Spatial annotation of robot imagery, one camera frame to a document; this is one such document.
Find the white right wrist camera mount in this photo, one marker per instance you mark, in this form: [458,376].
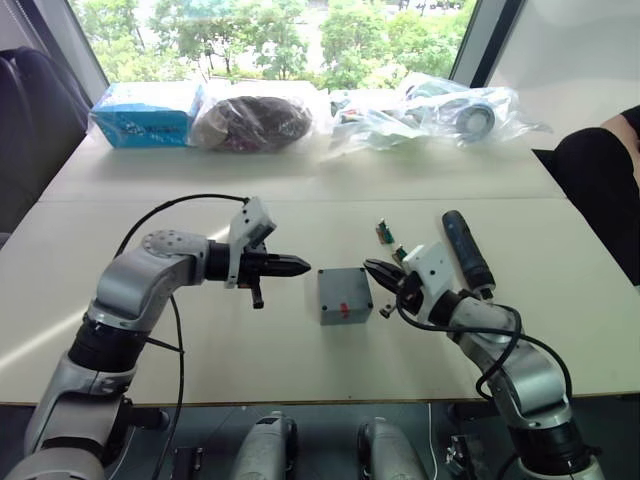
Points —
[430,272]

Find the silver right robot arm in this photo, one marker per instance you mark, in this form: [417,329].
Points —
[525,375]

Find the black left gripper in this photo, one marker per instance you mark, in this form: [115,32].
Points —
[255,266]

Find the dark blue electric screwdriver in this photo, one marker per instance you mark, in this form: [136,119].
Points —
[467,250]

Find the person in black clothes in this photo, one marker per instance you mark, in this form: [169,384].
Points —
[600,195]

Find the small green bit holder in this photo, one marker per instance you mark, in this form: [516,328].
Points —
[384,232]
[399,253]

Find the clear bag with round parts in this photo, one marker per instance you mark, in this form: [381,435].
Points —
[475,115]

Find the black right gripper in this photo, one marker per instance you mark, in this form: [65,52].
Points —
[410,292]

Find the plastic bag with brown contents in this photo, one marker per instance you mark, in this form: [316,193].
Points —
[255,122]

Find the black office chair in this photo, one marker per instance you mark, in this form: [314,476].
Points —
[35,135]

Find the clear bag with small parts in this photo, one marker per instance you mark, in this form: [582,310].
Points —
[370,125]

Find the light blue cardboard box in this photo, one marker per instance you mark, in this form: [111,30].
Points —
[145,120]

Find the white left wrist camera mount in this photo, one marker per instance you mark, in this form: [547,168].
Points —
[250,217]

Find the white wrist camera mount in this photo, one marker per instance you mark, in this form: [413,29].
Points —
[250,217]
[430,272]

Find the grey box with lid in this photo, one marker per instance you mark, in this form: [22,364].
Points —
[345,292]

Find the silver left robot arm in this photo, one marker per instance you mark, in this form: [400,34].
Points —
[125,285]

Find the grey rounded shape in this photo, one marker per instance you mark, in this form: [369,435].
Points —
[387,450]
[267,447]

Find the black bracket under table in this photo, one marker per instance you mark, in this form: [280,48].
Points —
[187,464]
[462,457]

